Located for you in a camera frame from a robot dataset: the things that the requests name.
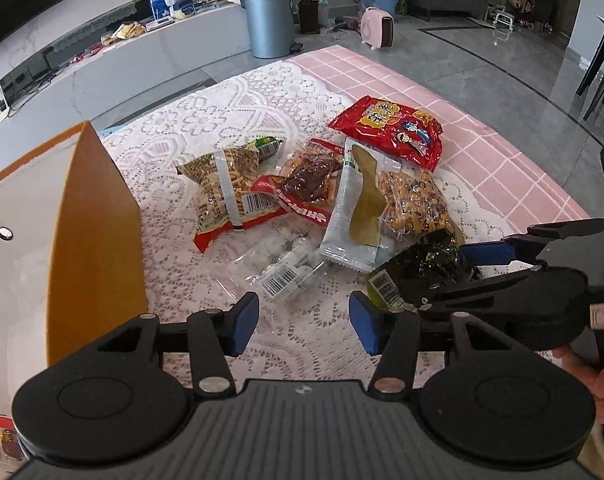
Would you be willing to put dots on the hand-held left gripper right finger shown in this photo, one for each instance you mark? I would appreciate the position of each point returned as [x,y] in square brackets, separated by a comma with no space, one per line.
[364,322]

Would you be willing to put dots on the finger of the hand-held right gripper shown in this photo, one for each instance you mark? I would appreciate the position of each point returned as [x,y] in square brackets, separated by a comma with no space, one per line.
[481,292]
[486,253]

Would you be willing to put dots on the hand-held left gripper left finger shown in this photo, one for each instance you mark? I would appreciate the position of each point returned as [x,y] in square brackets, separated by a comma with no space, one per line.
[244,322]

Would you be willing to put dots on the dark green seaweed packet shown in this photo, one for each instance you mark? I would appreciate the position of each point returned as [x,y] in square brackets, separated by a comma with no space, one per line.
[411,270]

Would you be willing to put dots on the braised meat packet red label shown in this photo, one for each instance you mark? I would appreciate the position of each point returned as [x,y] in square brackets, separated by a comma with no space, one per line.
[307,180]

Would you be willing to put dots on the orange and white storage box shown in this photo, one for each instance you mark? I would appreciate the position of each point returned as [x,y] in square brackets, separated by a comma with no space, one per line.
[97,235]

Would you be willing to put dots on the person's right hand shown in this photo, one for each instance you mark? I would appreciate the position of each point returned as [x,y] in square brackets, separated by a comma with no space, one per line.
[581,367]

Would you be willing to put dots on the clear packet of white candies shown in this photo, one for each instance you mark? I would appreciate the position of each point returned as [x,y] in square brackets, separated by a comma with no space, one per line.
[287,262]

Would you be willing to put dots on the white and green snack packet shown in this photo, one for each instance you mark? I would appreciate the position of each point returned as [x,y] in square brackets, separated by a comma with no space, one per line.
[347,232]

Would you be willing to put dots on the clear packet of brown nuts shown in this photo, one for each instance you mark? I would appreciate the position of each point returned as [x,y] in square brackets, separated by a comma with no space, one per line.
[411,200]

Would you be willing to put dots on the striped cracker stick packet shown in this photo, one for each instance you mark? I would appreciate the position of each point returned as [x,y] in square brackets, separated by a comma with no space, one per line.
[222,185]

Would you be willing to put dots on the large red snack packet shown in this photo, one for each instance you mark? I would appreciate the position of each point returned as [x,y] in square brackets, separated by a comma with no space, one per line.
[381,120]

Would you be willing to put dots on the pink checked tablecloth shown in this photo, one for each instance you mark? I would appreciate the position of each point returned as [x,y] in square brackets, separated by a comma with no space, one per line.
[431,90]

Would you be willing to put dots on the green sausage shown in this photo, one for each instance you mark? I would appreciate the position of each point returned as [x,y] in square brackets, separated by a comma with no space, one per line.
[267,147]

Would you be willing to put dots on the white lace tablecloth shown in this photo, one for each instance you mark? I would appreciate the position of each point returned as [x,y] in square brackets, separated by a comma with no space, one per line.
[182,125]

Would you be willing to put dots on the small white stool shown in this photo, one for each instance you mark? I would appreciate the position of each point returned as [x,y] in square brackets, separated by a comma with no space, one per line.
[501,17]

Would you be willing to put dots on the pink space heater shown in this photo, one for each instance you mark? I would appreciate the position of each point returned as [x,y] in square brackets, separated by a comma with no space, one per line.
[377,27]

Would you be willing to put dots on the small red packet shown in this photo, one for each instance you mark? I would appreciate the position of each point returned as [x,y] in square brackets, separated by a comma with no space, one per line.
[7,440]

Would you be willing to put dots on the grey and white tv cabinet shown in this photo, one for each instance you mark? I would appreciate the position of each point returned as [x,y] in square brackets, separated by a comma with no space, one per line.
[132,62]

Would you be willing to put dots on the grey-blue trash can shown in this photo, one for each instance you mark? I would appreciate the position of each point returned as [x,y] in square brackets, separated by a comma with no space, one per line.
[268,20]

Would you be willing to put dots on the pile of snack packets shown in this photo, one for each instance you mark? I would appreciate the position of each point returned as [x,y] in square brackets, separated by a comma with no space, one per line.
[124,32]

